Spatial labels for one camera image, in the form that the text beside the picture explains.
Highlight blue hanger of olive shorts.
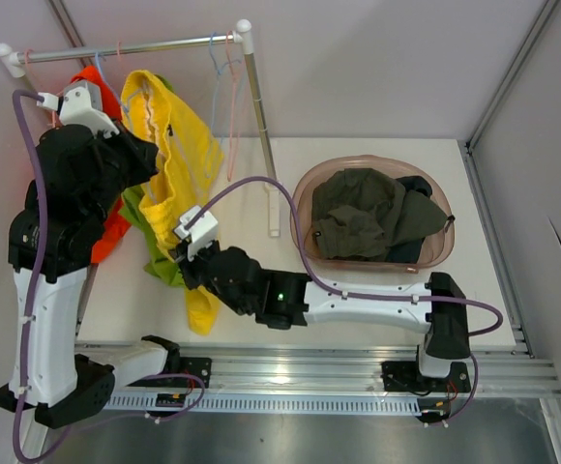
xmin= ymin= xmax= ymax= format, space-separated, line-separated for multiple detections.
xmin=207 ymin=31 xmax=243 ymax=180

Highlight lime green shorts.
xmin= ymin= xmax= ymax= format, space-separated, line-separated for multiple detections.
xmin=120 ymin=70 xmax=192 ymax=286

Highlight white slotted cable duct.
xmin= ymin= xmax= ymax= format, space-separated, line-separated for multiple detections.
xmin=104 ymin=391 xmax=421 ymax=417

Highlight yellow shorts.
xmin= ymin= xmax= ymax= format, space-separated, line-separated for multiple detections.
xmin=119 ymin=70 xmax=226 ymax=336

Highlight aluminium corner frame profile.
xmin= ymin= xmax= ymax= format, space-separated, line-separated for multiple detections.
xmin=463 ymin=0 xmax=561 ymax=151

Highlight pink hanger of orange shorts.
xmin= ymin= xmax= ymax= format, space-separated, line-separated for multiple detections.
xmin=22 ymin=46 xmax=64 ymax=130

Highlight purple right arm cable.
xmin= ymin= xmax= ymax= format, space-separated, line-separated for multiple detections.
xmin=186 ymin=176 xmax=504 ymax=426

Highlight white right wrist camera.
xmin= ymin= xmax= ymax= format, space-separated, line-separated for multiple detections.
xmin=173 ymin=205 xmax=219 ymax=261

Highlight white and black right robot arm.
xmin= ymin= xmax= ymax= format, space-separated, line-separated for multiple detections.
xmin=169 ymin=242 xmax=471 ymax=391

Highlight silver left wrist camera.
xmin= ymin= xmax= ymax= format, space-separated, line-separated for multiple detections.
xmin=37 ymin=79 xmax=120 ymax=138

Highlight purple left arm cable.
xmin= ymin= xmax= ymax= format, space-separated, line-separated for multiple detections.
xmin=10 ymin=89 xmax=207 ymax=464

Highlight orange shorts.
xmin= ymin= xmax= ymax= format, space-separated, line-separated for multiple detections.
xmin=71 ymin=66 xmax=131 ymax=265

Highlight pink hanger of navy shorts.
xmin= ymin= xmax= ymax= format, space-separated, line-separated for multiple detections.
xmin=224 ymin=40 xmax=242 ymax=182

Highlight metal clothes rack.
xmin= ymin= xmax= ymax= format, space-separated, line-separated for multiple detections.
xmin=0 ymin=18 xmax=285 ymax=238

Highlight olive green shorts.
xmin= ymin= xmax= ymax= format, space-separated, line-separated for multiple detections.
xmin=310 ymin=168 xmax=455 ymax=263

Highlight aluminium mounting rail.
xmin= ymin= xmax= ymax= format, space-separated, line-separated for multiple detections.
xmin=74 ymin=340 xmax=561 ymax=400

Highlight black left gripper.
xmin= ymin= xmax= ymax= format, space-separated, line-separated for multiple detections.
xmin=83 ymin=116 xmax=159 ymax=223

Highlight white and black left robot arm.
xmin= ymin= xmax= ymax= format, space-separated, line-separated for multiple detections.
xmin=0 ymin=124 xmax=209 ymax=429

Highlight pink translucent plastic basin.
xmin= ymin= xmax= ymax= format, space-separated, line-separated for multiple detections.
xmin=291 ymin=155 xmax=455 ymax=274

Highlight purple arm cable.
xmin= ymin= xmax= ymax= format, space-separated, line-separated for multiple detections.
xmin=10 ymin=89 xmax=207 ymax=464
xmin=186 ymin=176 xmax=504 ymax=426

